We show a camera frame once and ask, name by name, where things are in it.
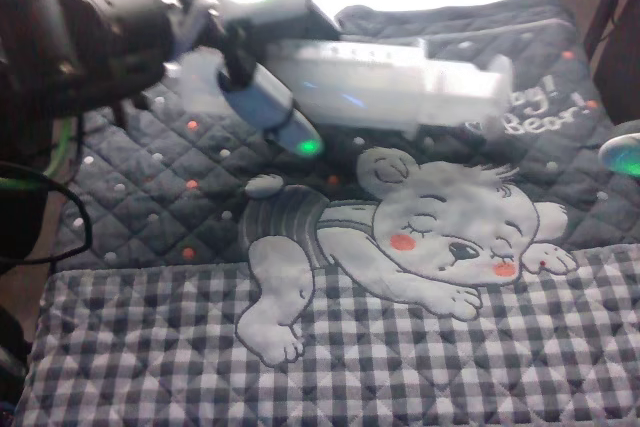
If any large clear plastic syringe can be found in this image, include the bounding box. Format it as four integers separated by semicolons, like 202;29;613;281
169;39;516;139

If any grey bear print quilt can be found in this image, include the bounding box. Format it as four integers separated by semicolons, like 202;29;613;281
14;0;640;427

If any black cable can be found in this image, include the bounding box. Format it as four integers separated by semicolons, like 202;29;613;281
0;160;95;269

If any green cable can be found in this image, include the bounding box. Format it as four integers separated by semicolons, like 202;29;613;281
43;111;87;179

